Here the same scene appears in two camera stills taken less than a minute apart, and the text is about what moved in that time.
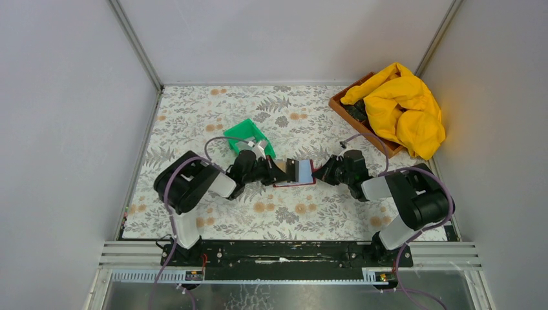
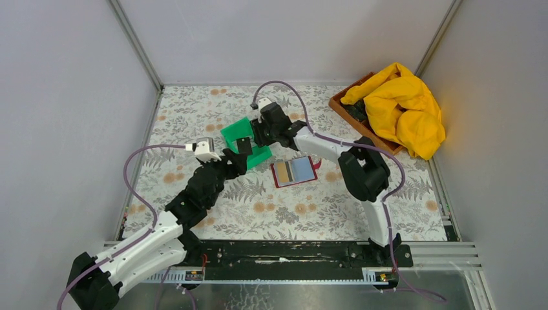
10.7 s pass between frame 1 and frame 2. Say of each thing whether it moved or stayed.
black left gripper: moved
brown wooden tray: stayed
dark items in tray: stayed
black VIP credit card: moved
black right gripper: moved
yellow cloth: stayed
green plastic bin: stayed
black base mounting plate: stayed
